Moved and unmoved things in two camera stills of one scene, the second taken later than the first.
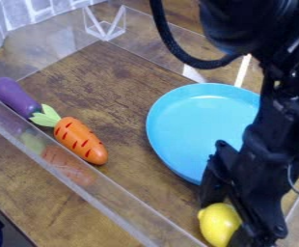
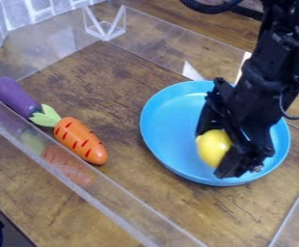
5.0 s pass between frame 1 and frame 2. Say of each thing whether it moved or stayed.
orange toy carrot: stayed
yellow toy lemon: moved
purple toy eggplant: stayed
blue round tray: stayed
